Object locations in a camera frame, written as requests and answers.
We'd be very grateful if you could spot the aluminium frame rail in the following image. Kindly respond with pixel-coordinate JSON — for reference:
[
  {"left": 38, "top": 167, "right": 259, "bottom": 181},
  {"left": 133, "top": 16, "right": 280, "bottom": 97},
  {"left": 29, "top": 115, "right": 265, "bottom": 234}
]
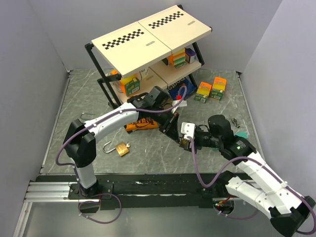
[{"left": 24, "top": 182, "right": 74, "bottom": 202}]

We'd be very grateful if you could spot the orange green box left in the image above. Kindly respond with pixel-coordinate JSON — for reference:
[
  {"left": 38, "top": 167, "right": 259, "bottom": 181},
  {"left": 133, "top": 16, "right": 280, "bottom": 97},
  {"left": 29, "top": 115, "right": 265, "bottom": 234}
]
[{"left": 194, "top": 82, "right": 212, "bottom": 104}]

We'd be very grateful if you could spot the white carton on shelf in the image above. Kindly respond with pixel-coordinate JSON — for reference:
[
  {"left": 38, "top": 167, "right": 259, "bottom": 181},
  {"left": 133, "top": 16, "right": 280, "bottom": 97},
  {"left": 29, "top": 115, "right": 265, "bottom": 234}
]
[{"left": 139, "top": 67, "right": 149, "bottom": 80}]

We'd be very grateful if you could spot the orange Kettle chips bag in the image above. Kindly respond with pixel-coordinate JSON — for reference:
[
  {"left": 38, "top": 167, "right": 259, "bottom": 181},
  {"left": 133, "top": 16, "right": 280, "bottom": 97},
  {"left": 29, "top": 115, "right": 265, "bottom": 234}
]
[{"left": 125, "top": 118, "right": 159, "bottom": 131}]

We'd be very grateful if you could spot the black frame cream shelf rack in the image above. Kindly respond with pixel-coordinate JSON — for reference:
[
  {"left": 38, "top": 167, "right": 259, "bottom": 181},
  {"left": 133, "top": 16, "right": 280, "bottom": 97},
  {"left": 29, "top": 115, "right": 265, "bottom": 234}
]
[{"left": 84, "top": 5, "right": 213, "bottom": 109}]

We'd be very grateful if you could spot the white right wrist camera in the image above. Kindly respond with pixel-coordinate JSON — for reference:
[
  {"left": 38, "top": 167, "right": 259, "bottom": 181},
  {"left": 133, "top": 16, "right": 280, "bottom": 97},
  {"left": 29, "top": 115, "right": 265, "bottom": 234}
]
[{"left": 181, "top": 122, "right": 196, "bottom": 141}]

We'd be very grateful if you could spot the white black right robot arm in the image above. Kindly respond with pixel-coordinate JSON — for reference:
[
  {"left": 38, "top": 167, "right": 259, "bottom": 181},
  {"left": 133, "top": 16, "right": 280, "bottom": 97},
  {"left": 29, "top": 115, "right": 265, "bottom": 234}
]
[{"left": 181, "top": 115, "right": 316, "bottom": 237}]

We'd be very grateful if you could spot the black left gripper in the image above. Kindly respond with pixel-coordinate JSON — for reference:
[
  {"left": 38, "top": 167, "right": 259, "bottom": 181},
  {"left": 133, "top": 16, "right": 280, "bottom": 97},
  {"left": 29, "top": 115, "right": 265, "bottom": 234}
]
[{"left": 150, "top": 105, "right": 180, "bottom": 143}]

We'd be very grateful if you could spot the orange bottle on shelf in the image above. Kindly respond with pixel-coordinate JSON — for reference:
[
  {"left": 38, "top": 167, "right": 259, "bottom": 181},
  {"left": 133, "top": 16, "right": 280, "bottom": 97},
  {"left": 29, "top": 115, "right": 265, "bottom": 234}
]
[{"left": 110, "top": 70, "right": 121, "bottom": 89}]

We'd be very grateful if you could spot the green yellow box on shelf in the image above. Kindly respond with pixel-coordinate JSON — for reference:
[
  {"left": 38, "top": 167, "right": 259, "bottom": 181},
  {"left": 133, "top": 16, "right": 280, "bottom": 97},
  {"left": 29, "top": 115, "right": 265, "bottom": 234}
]
[{"left": 119, "top": 75, "right": 140, "bottom": 97}]

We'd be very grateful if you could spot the stacked sponges pack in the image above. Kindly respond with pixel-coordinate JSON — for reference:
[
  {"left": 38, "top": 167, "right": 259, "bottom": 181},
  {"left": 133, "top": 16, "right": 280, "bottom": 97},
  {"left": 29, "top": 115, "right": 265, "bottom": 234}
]
[{"left": 168, "top": 48, "right": 186, "bottom": 68}]

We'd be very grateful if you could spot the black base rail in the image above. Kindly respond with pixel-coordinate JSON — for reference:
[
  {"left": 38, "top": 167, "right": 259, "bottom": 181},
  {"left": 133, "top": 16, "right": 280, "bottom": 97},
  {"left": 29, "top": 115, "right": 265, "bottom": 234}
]
[{"left": 35, "top": 173, "right": 238, "bottom": 213}]

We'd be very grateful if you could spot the orange green box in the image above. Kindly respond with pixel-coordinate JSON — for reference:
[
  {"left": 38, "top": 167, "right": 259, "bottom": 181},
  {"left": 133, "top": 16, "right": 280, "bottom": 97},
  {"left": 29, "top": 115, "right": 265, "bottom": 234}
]
[
  {"left": 210, "top": 77, "right": 227, "bottom": 101},
  {"left": 194, "top": 82, "right": 212, "bottom": 104}
]

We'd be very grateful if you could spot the large brass padlock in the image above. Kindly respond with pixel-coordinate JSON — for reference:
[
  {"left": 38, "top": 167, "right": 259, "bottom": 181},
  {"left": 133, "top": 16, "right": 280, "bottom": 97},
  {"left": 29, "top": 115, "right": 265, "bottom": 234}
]
[{"left": 102, "top": 141, "right": 130, "bottom": 157}]

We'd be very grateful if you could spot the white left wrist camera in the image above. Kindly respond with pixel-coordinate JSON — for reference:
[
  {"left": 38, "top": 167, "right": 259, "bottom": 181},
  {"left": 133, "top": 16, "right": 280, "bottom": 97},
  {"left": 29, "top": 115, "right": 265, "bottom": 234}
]
[{"left": 172, "top": 95, "right": 187, "bottom": 107}]

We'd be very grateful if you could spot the orange green box right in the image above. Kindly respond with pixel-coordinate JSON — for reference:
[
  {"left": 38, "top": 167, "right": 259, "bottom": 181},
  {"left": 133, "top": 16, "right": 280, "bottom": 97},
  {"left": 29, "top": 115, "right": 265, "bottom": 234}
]
[{"left": 210, "top": 77, "right": 227, "bottom": 101}]

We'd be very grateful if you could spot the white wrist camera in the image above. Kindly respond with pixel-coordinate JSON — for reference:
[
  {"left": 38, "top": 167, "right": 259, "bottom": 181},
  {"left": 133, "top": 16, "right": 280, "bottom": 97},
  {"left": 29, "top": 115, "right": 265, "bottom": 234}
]
[
  {"left": 181, "top": 122, "right": 196, "bottom": 141},
  {"left": 172, "top": 95, "right": 187, "bottom": 107}
]

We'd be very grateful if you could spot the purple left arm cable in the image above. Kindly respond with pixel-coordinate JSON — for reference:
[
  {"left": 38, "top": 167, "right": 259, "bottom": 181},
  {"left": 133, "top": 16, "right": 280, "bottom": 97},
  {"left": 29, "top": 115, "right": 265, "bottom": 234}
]
[{"left": 55, "top": 85, "right": 188, "bottom": 224}]

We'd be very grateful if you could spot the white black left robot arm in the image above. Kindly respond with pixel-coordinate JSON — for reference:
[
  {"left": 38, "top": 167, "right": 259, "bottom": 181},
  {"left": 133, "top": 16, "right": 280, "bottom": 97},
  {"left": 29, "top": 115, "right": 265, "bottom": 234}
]
[{"left": 62, "top": 86, "right": 187, "bottom": 198}]

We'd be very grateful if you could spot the purple white small box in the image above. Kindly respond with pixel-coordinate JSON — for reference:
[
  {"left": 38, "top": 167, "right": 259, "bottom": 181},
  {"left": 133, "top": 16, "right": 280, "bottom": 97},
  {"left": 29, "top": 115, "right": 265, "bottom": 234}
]
[{"left": 185, "top": 48, "right": 197, "bottom": 64}]

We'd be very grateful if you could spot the brass padlock with key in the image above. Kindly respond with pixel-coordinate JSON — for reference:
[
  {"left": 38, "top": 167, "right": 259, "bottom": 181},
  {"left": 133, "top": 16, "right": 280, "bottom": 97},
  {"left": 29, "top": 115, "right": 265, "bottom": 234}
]
[{"left": 79, "top": 112, "right": 95, "bottom": 121}]

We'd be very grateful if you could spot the blue snack bag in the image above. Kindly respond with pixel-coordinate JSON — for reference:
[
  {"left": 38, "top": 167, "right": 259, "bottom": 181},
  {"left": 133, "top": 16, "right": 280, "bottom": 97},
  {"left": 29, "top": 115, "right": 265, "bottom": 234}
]
[{"left": 167, "top": 78, "right": 198, "bottom": 101}]

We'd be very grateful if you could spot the teal rectangular box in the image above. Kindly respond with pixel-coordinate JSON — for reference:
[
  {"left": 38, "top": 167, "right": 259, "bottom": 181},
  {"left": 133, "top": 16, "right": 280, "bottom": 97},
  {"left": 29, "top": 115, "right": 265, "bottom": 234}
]
[{"left": 236, "top": 132, "right": 248, "bottom": 139}]

